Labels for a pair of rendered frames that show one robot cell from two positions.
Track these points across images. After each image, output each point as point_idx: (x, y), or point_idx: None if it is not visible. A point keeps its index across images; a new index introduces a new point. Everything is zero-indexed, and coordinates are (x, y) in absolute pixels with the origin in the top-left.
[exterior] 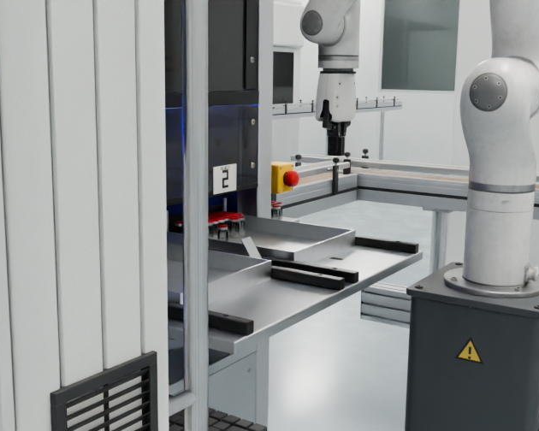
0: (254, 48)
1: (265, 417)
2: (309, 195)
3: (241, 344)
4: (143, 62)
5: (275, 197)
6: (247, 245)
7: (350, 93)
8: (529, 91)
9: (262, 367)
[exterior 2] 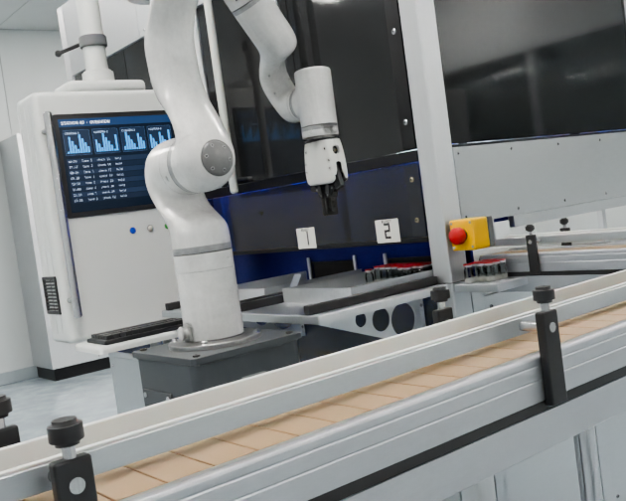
0: (406, 110)
1: (472, 486)
2: (618, 264)
3: (164, 313)
4: (42, 192)
5: (535, 258)
6: (294, 279)
7: (317, 159)
8: (145, 170)
9: None
